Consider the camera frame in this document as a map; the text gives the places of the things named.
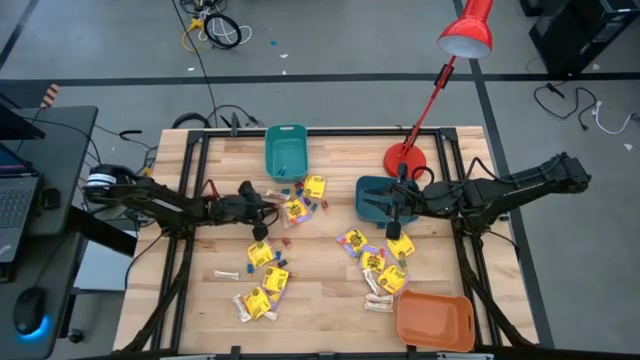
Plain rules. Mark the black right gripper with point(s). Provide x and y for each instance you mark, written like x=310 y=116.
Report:
x=412 y=200

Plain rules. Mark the white candy bar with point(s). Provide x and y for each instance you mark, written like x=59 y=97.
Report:
x=371 y=281
x=379 y=298
x=378 y=307
x=285 y=219
x=241 y=308
x=226 y=274
x=276 y=194

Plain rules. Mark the grey laptop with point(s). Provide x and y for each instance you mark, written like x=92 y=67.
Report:
x=15 y=210

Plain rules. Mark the black side desk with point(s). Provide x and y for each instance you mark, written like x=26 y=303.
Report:
x=65 y=125

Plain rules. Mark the orange black striped ramp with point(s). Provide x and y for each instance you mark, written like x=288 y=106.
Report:
x=50 y=95

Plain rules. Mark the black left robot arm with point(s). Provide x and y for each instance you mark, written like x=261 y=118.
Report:
x=160 y=202

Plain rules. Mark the orange plastic bin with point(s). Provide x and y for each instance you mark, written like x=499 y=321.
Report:
x=435 y=320

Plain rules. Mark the dark teal plastic bin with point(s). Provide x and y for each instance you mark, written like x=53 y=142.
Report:
x=375 y=181

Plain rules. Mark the black desk caster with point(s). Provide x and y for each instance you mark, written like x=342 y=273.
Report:
x=75 y=336

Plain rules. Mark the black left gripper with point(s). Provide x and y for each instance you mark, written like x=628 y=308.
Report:
x=240 y=210

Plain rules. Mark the black computer tower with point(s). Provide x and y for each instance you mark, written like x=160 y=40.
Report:
x=575 y=35

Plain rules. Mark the small white wrapped candy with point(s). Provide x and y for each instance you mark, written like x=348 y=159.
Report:
x=270 y=315

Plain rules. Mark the black computer mouse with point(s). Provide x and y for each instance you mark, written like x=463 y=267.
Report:
x=29 y=307

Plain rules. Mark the dark flat monitor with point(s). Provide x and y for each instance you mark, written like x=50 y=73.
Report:
x=15 y=127

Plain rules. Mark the small black desk device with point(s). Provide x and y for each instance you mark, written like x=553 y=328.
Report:
x=50 y=199

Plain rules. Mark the green wrapped hard candy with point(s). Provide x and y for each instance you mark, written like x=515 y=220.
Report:
x=402 y=260

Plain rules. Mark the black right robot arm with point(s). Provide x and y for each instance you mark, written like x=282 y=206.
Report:
x=525 y=182

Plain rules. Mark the red desk lamp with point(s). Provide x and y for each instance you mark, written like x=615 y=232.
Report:
x=400 y=152

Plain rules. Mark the light teal plastic bin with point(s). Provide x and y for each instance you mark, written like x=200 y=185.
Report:
x=286 y=145

